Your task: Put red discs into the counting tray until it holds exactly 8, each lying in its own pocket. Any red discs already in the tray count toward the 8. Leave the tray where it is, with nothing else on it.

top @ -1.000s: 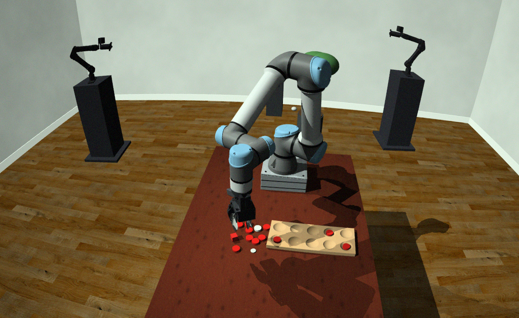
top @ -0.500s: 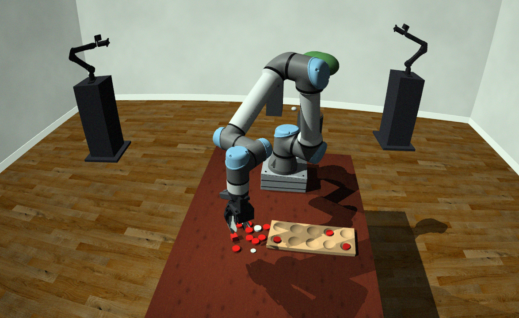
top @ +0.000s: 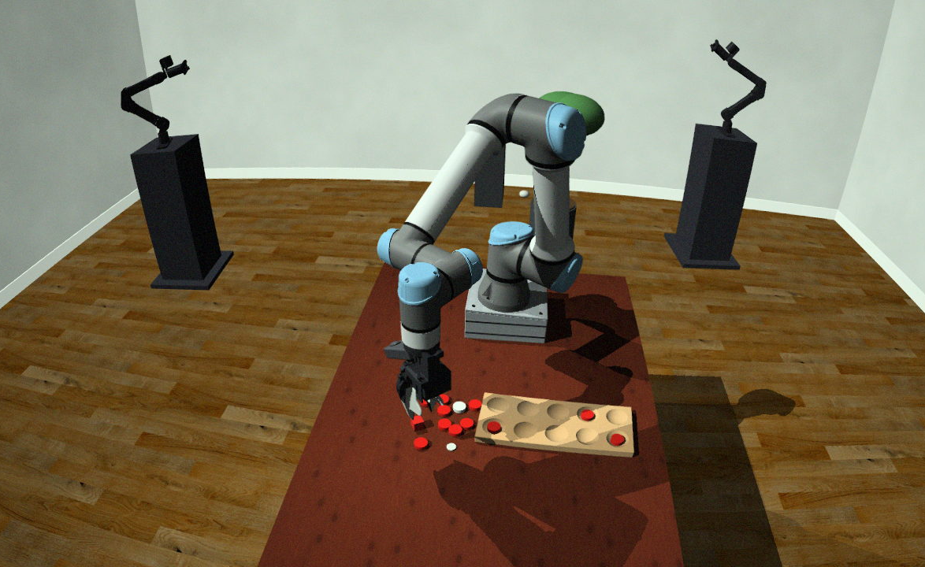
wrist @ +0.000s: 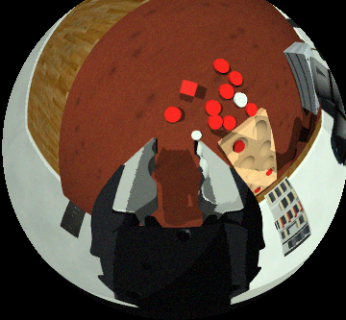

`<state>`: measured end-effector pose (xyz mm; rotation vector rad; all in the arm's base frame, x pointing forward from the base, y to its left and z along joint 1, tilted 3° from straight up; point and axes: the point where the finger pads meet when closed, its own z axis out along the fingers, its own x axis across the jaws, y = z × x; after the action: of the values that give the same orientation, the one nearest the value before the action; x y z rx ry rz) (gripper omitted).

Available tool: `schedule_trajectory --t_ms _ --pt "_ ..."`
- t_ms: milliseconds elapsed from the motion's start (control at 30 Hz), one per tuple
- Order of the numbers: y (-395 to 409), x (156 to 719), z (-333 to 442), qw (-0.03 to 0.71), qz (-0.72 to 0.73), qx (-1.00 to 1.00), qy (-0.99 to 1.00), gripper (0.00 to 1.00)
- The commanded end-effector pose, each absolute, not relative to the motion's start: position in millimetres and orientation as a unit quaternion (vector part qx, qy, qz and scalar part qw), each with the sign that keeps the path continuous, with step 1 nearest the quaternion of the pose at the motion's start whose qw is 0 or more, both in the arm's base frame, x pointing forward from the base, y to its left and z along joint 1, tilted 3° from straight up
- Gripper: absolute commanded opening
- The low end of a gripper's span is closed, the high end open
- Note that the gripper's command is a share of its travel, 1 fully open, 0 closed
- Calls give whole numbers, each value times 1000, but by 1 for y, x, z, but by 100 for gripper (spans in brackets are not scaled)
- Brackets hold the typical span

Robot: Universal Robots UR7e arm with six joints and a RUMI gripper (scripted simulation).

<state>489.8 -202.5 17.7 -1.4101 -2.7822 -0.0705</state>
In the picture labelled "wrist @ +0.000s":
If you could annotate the tan tray with round pockets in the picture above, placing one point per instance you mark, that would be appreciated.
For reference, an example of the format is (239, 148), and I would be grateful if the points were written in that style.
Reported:
(252, 163)

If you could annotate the red cube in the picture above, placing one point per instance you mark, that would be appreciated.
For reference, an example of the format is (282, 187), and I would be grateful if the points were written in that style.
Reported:
(188, 87)

